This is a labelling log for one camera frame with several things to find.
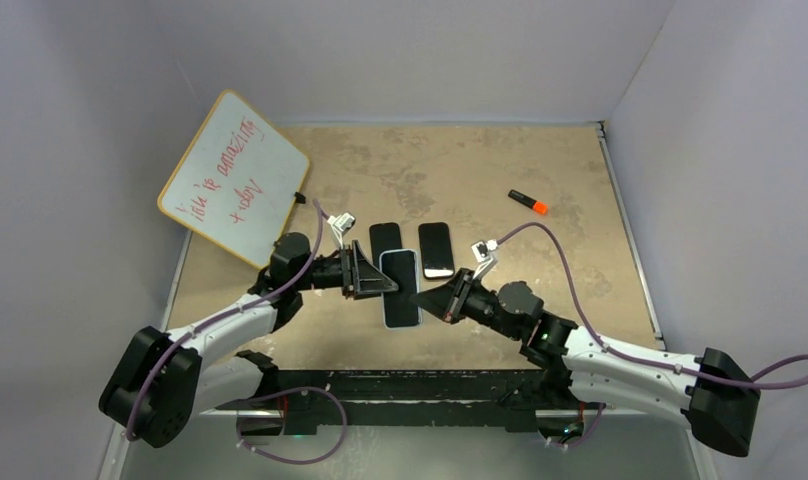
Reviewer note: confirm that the black phone case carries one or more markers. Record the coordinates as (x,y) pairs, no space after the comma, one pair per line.
(436,250)

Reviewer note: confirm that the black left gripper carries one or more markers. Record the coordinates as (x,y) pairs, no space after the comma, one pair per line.
(357,277)

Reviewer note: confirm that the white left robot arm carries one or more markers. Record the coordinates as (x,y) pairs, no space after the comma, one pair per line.
(164,379)

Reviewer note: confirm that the light blue phone case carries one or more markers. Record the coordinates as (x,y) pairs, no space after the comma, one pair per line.
(380,262)

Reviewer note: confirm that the white whiteboard with red writing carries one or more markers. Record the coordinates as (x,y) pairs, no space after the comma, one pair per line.
(236,183)

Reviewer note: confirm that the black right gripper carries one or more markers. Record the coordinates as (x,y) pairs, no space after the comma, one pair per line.
(442,302)

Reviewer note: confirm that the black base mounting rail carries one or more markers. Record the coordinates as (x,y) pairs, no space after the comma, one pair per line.
(517,401)

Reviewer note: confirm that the black marker orange cap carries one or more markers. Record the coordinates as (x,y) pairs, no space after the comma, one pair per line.
(529,202)

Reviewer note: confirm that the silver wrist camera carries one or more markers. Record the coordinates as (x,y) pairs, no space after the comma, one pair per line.
(342,223)
(484,253)

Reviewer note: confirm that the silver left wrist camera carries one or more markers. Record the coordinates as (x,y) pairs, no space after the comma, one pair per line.
(342,223)

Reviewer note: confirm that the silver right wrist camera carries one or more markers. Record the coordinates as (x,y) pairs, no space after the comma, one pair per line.
(484,253)

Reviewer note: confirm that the black phone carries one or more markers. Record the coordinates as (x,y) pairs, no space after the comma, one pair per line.
(384,237)

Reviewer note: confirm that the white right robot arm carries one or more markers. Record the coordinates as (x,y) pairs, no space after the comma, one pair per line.
(704,394)

